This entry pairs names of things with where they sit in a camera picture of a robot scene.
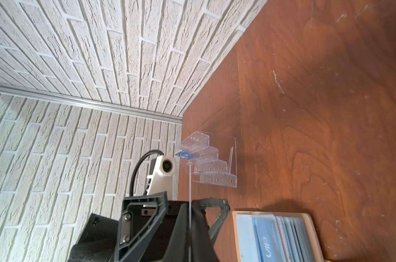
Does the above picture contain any clear plastic organizer box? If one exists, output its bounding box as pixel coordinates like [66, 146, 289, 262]
[175, 131, 237, 188]

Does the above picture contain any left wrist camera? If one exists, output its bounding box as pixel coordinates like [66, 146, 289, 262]
[146, 155, 177, 200]

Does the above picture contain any blue item in box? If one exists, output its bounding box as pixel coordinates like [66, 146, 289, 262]
[175, 150, 200, 160]

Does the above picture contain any tan leather card holder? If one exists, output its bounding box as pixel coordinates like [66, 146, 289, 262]
[233, 211, 324, 262]

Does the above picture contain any left black corrugated cable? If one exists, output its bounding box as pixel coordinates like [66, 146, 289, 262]
[129, 150, 165, 197]

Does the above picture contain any left corner aluminium post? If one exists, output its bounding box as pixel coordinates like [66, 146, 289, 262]
[0, 83, 182, 124]

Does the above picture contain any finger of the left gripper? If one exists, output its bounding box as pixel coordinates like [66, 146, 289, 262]
[114, 192, 168, 262]
[193, 198, 231, 246]

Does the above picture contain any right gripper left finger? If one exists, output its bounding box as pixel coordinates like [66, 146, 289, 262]
[163, 204, 189, 262]

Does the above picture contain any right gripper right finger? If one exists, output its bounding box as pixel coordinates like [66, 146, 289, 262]
[190, 203, 219, 262]

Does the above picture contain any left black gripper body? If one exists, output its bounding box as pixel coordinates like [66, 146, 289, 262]
[68, 201, 183, 262]

